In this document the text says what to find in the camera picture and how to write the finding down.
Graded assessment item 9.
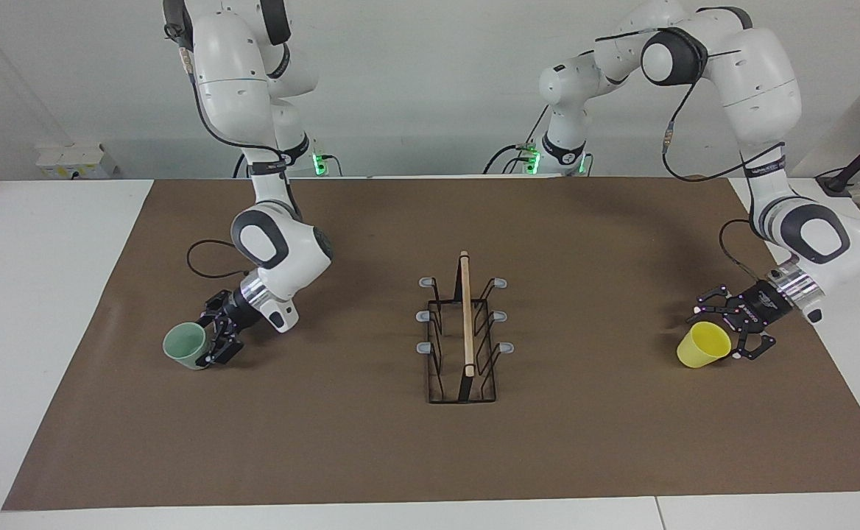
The black wire cup rack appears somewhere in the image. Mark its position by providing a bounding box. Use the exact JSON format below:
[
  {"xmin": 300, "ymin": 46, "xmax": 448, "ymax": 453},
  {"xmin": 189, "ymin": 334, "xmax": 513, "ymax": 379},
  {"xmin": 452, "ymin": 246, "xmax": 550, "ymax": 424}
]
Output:
[{"xmin": 415, "ymin": 250, "xmax": 515, "ymax": 404}]

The pale green plastic cup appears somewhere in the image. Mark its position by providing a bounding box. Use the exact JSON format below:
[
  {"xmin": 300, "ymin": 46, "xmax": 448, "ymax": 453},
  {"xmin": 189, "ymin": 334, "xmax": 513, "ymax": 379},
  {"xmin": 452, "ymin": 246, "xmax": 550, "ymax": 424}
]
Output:
[{"xmin": 163, "ymin": 322, "xmax": 208, "ymax": 370}]

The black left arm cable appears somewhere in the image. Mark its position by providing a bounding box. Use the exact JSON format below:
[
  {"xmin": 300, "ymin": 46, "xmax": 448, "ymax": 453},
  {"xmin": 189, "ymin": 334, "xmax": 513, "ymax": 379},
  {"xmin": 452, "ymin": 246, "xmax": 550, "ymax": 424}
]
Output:
[{"xmin": 596, "ymin": 7, "xmax": 788, "ymax": 284}]

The white wall socket box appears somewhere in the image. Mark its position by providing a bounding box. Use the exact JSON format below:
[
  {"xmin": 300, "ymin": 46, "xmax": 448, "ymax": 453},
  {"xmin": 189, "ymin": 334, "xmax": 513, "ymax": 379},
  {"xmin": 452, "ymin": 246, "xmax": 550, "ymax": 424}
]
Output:
[{"xmin": 35, "ymin": 142, "xmax": 118, "ymax": 180}]

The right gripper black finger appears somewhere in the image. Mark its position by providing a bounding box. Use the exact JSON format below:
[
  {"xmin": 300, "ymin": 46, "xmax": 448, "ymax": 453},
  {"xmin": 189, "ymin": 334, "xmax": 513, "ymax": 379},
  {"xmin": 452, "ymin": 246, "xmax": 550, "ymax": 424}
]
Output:
[
  {"xmin": 194, "ymin": 324, "xmax": 244, "ymax": 369},
  {"xmin": 198, "ymin": 291, "xmax": 233, "ymax": 325}
]

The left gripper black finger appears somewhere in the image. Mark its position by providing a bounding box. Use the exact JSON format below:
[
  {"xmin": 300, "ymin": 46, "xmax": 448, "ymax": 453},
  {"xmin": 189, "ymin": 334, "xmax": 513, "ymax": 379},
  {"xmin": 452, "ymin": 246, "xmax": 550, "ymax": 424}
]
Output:
[
  {"xmin": 728, "ymin": 328, "xmax": 777, "ymax": 361},
  {"xmin": 688, "ymin": 283, "xmax": 746, "ymax": 325}
]

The yellow plastic cup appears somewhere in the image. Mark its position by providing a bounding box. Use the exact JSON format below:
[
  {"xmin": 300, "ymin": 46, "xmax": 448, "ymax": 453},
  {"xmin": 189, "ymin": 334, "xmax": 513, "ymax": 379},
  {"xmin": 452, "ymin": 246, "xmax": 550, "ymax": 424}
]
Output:
[{"xmin": 677, "ymin": 322, "xmax": 733, "ymax": 369}]

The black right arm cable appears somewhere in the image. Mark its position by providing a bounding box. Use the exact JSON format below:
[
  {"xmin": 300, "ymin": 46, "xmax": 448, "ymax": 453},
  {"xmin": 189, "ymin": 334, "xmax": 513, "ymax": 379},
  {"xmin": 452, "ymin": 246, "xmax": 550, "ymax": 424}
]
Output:
[{"xmin": 163, "ymin": 0, "xmax": 306, "ymax": 282}]

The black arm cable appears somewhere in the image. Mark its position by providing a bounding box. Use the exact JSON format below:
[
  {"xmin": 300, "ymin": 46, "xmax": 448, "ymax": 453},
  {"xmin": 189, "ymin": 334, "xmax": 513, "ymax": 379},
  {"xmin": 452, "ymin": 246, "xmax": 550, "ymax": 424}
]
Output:
[
  {"xmin": 596, "ymin": 7, "xmax": 788, "ymax": 284},
  {"xmin": 163, "ymin": 0, "xmax": 306, "ymax": 282}
]

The black left base cable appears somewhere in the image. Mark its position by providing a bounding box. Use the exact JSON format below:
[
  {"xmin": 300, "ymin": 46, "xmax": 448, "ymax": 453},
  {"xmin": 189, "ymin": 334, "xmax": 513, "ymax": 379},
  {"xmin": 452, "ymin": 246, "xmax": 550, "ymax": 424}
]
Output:
[{"xmin": 483, "ymin": 107, "xmax": 550, "ymax": 175}]

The brown table mat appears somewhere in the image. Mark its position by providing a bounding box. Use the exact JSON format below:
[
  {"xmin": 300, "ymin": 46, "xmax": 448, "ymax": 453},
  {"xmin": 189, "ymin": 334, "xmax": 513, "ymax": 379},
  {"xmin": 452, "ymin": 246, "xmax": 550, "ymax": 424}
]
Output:
[{"xmin": 1, "ymin": 175, "xmax": 860, "ymax": 511}]

